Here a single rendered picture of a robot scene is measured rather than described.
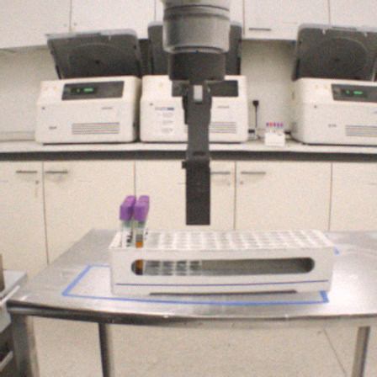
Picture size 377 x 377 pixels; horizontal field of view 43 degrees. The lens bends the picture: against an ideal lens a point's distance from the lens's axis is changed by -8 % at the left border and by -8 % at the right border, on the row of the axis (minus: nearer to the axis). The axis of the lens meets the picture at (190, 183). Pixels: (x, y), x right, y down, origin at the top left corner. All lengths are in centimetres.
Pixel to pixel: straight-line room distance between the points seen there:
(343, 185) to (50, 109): 161
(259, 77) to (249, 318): 272
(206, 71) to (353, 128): 210
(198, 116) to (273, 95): 265
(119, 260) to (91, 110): 205
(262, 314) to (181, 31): 36
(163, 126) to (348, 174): 100
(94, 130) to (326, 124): 121
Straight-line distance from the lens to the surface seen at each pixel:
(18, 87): 348
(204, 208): 61
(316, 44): 294
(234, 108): 259
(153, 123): 261
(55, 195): 275
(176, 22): 65
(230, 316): 60
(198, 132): 58
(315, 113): 264
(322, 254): 67
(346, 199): 271
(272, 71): 325
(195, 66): 64
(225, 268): 75
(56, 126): 272
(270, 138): 256
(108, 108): 264
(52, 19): 309
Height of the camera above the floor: 105
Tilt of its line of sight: 8 degrees down
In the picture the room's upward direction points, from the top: straight up
